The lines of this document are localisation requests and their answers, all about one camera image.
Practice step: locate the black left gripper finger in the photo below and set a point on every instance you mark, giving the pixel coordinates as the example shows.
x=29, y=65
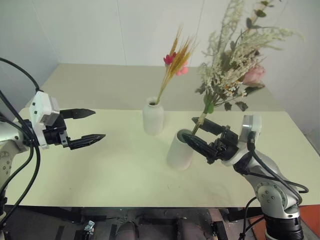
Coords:
x=80, y=113
x=87, y=140

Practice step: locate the dark rounded shape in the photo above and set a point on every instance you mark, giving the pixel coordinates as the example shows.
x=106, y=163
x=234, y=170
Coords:
x=127, y=231

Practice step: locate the white cylinder vase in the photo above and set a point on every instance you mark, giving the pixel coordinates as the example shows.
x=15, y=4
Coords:
x=178, y=155

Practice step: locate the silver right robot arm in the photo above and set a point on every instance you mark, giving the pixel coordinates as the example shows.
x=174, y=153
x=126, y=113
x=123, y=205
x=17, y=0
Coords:
x=270, y=195

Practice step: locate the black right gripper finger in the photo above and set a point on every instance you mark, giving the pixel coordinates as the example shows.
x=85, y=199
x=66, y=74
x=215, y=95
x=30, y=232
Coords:
x=198, y=145
x=210, y=126

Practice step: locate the silver metal clamp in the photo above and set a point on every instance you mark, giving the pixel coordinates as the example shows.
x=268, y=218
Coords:
x=89, y=225

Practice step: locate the white and pink flower bouquet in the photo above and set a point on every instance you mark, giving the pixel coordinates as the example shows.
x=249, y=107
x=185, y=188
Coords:
x=230, y=67

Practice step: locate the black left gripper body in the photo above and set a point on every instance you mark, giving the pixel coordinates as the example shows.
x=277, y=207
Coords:
x=53, y=136

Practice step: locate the white bottle-shaped vase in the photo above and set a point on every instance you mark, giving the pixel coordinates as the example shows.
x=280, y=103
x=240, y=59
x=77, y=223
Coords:
x=153, y=120

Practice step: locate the black under-table frame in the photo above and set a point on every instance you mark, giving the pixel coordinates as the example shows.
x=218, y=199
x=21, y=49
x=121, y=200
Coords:
x=50, y=215

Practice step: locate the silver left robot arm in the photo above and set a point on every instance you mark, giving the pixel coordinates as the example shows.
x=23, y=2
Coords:
x=7, y=135

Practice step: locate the wheat and red flower bouquet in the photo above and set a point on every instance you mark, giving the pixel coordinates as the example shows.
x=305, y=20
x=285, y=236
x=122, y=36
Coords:
x=178, y=58

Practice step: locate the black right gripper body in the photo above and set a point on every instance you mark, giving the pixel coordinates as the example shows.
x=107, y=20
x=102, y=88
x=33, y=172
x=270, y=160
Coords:
x=225, y=147

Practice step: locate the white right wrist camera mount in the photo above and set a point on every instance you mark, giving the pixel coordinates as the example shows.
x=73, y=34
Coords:
x=256, y=125

